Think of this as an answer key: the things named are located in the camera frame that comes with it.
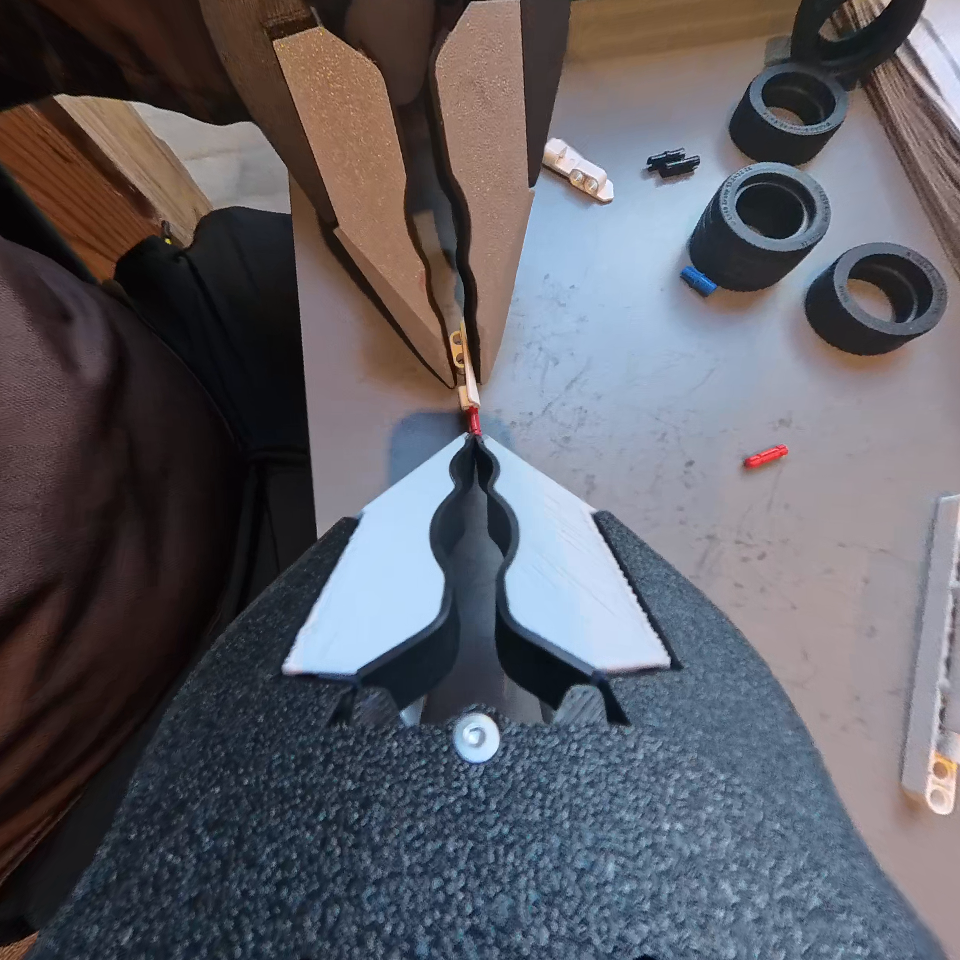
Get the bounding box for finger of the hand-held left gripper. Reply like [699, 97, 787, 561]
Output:
[271, 28, 462, 390]
[429, 0, 537, 385]

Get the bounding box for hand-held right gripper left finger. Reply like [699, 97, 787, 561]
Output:
[282, 433, 483, 710]

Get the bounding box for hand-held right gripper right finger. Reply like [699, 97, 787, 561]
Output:
[472, 433, 673, 710]

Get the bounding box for white stepped brick assembly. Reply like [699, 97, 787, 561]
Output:
[900, 493, 960, 816]

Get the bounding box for grey desk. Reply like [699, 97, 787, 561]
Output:
[288, 37, 960, 960]

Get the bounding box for wooden beam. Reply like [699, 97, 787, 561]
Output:
[0, 97, 215, 280]

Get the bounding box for person's legs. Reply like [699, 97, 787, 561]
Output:
[22, 206, 320, 935]

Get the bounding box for tan wooden board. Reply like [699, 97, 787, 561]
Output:
[566, 0, 798, 67]

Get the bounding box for black rubber toy tire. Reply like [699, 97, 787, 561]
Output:
[690, 161, 832, 294]
[729, 62, 851, 166]
[804, 242, 949, 357]
[791, 0, 928, 75]

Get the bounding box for person's torso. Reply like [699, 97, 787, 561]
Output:
[0, 232, 249, 886]

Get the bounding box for open instruction book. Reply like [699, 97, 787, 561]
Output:
[832, 0, 960, 252]

